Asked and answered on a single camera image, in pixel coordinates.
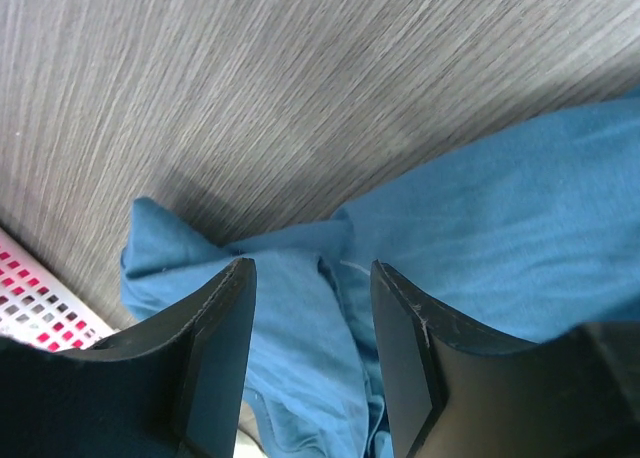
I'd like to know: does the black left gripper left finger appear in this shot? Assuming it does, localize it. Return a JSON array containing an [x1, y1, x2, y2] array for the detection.
[[1, 258, 256, 457]]

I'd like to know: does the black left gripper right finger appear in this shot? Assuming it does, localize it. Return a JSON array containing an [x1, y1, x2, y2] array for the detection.
[[371, 262, 639, 457]]

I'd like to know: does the white plastic basket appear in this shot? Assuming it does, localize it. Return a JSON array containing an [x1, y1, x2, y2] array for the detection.
[[0, 227, 116, 353]]

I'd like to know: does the dark teal blue t-shirt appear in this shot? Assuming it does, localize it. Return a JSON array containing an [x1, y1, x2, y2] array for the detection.
[[120, 91, 639, 457]]

